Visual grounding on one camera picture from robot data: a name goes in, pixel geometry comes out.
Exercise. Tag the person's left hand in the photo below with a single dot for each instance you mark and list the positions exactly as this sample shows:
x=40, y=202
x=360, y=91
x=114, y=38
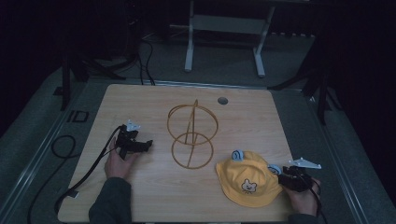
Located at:
x=117, y=163

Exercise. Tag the yellow bear bucket hat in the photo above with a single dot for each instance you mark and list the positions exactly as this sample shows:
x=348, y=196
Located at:
x=247, y=181

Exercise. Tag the white metal table frame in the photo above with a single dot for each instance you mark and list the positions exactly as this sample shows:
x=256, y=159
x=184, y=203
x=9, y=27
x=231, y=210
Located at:
x=227, y=34

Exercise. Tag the black tripod stand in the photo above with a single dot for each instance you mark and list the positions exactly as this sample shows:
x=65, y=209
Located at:
x=90, y=62
x=317, y=84

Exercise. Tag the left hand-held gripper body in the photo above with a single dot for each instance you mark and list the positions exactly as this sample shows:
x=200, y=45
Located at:
x=127, y=138

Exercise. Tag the person's right hand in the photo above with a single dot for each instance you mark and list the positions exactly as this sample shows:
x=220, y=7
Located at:
x=302, y=199

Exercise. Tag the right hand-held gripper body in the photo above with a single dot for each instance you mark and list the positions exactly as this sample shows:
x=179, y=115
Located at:
x=296, y=176

